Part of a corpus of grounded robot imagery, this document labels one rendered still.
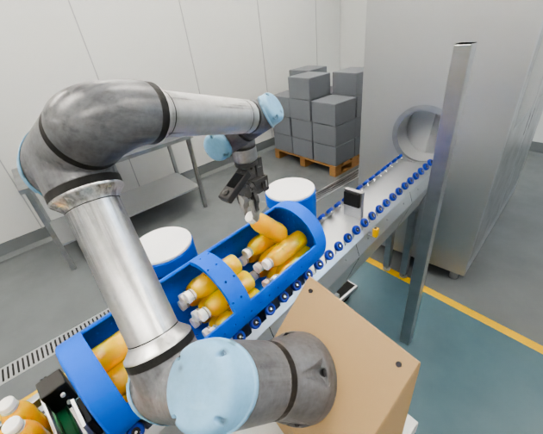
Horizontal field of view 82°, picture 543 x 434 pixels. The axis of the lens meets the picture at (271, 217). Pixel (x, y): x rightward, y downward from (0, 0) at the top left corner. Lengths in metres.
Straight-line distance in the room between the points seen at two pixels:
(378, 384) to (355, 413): 0.06
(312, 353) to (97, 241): 0.38
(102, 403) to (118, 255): 0.45
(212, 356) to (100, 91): 0.38
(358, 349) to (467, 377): 1.76
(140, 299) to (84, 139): 0.25
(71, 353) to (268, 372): 0.58
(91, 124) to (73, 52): 3.59
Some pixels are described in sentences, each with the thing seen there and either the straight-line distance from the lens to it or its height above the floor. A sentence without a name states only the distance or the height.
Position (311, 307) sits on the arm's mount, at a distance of 0.61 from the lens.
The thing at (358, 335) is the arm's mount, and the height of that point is 1.40.
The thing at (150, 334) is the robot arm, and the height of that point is 1.46.
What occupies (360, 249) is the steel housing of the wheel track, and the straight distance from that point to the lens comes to 1.57.
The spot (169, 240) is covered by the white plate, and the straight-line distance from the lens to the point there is 1.52.
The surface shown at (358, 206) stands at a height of 1.02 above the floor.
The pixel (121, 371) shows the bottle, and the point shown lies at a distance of 0.96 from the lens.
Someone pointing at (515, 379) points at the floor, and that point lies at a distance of 2.40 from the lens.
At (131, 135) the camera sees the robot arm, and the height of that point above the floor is 1.73.
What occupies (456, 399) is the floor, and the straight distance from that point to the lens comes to 2.20.
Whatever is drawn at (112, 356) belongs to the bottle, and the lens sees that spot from 0.96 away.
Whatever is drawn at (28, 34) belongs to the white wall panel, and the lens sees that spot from 4.02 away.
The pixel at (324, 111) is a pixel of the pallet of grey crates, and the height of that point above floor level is 0.83.
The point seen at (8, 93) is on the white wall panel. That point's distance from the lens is 4.01.
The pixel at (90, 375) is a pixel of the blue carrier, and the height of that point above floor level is 1.21.
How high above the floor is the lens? 1.85
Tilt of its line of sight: 33 degrees down
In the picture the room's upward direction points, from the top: 7 degrees counter-clockwise
